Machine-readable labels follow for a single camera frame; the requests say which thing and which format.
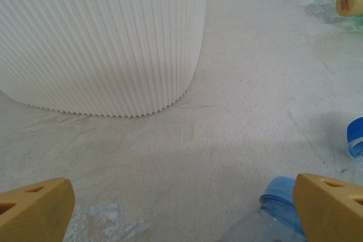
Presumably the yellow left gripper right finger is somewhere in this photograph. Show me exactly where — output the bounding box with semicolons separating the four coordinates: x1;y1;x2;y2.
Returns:
293;173;363;242

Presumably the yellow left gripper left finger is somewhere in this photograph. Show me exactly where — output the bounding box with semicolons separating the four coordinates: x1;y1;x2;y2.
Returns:
0;177;76;242

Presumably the large clear bottle pale cap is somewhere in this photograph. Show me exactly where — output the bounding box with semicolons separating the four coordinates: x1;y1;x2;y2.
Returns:
221;176;310;242

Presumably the clear bottle dark blue cap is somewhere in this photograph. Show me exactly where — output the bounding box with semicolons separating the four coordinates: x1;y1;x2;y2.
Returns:
345;117;363;160

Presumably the green bottle with logo label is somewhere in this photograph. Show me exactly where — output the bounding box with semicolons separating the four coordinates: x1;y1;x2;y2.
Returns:
335;0;363;33

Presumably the pink waste basket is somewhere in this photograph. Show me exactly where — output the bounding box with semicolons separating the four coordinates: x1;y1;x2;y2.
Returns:
0;0;210;118

